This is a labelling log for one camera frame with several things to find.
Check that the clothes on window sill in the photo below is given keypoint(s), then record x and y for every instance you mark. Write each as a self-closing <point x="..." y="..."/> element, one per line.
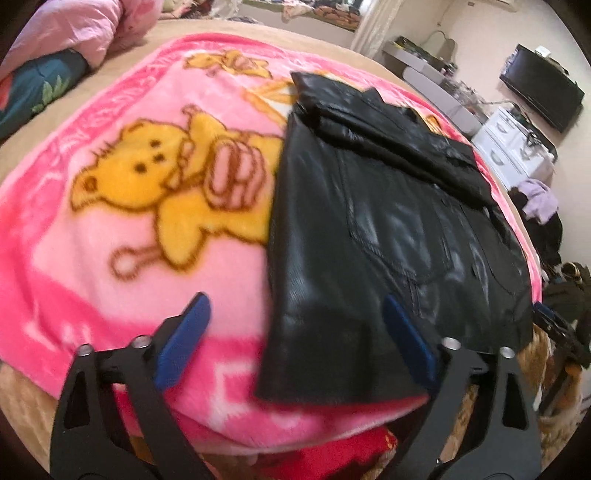
<point x="314" y="11"/>

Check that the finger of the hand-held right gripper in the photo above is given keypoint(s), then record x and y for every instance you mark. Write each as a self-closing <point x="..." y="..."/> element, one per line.
<point x="561" y="387"/>
<point x="561" y="330"/>

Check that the light purple garment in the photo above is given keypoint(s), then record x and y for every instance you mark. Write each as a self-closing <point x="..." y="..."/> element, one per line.
<point x="538" y="198"/>

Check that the pink duvet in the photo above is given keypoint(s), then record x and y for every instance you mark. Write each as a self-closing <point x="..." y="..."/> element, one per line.
<point x="74" y="27"/>

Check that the red cloth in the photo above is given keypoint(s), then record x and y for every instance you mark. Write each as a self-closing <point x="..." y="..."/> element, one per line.
<point x="337" y="454"/>

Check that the wavy edge mirror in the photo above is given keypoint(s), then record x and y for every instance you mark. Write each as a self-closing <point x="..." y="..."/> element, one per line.
<point x="441" y="44"/>

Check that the white curtain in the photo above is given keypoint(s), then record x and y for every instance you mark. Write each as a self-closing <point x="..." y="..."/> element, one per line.
<point x="369" y="25"/>

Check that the grey white dressing table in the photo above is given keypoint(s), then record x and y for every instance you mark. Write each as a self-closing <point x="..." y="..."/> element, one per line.
<point x="425" y="74"/>

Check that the pink bear print blanket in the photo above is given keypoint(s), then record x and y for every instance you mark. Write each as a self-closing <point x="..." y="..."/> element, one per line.
<point x="92" y="277"/>

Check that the white drawer cabinet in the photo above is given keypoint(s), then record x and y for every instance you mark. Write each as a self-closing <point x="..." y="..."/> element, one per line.
<point x="505" y="143"/>

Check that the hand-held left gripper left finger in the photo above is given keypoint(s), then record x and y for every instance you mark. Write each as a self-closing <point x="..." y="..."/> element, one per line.
<point x="182" y="341"/>

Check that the black leather jacket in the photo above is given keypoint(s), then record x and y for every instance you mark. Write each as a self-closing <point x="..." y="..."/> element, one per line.
<point x="369" y="258"/>

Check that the dark floral pillow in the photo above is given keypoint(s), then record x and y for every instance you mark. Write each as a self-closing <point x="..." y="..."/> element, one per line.
<point x="37" y="87"/>

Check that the black flat television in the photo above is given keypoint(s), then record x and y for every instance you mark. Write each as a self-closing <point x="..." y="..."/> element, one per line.
<point x="542" y="87"/>

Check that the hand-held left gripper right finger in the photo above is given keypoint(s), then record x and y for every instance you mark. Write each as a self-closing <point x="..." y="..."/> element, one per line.
<point x="411" y="341"/>

